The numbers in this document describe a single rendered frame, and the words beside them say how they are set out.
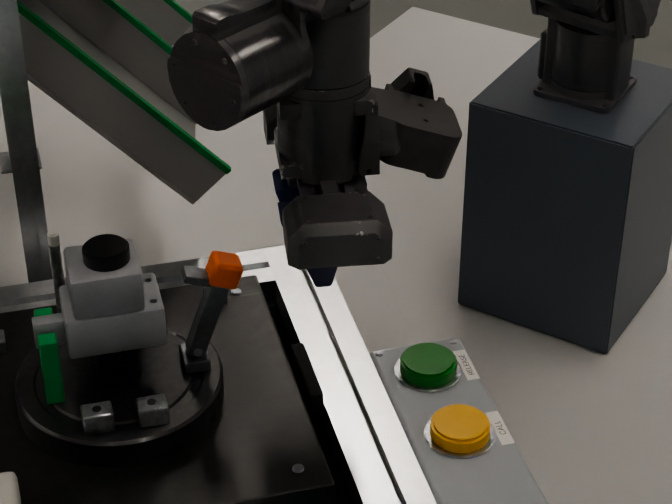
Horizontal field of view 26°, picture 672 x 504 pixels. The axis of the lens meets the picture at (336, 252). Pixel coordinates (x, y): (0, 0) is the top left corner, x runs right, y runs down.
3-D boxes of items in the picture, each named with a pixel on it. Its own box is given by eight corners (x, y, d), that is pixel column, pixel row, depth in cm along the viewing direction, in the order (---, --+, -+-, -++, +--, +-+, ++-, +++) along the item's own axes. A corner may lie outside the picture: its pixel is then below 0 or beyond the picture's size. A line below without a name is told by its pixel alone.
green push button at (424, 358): (445, 358, 106) (446, 337, 105) (463, 393, 103) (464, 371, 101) (392, 367, 105) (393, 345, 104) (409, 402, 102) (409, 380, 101)
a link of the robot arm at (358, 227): (287, 145, 80) (397, 139, 81) (259, 12, 96) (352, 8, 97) (289, 270, 85) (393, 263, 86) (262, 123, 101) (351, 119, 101)
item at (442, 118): (357, 107, 87) (468, 99, 87) (344, 54, 93) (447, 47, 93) (359, 193, 90) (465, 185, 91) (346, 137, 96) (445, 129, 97)
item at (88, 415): (112, 416, 95) (110, 398, 94) (115, 431, 94) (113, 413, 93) (81, 422, 94) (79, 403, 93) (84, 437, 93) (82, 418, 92)
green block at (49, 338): (63, 390, 97) (55, 331, 94) (65, 402, 96) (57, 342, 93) (45, 393, 97) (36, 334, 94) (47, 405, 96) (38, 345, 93)
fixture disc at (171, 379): (204, 321, 107) (202, 299, 105) (242, 446, 95) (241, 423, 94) (10, 351, 104) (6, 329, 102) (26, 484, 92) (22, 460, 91)
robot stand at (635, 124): (667, 273, 131) (698, 74, 119) (606, 356, 121) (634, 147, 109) (525, 228, 137) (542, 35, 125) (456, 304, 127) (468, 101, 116)
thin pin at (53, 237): (71, 329, 102) (58, 228, 98) (72, 335, 102) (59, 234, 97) (59, 330, 102) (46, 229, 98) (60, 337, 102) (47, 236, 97)
